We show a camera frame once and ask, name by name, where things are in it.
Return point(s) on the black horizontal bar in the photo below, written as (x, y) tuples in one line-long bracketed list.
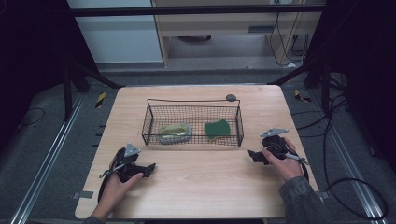
[(186, 11)]

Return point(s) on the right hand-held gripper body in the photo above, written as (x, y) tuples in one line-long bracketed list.
[(274, 144)]

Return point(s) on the black metal stand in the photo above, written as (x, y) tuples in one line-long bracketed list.
[(325, 87), (67, 93)]

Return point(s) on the dark curtain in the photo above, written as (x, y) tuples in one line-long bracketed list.
[(31, 62), (367, 62)]

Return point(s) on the yellow and black tape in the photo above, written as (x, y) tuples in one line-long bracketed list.
[(100, 99), (300, 96)]

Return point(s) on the white cabinet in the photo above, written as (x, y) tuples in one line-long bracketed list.
[(118, 40)]

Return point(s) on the yellow and green sponge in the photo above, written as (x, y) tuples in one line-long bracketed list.
[(217, 129)]

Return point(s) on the dark grey round disc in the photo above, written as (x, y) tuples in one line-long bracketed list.
[(231, 97)]

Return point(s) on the person's left hand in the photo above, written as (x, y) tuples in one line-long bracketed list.
[(113, 194)]

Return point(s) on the green soap dish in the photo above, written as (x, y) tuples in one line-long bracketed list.
[(175, 133)]

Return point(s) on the person's right hand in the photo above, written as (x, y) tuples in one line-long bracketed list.
[(286, 168)]

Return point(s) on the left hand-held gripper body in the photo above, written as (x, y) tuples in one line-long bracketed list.
[(127, 161)]

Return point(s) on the metal floor rail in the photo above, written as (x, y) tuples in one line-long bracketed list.
[(351, 161), (43, 161)]

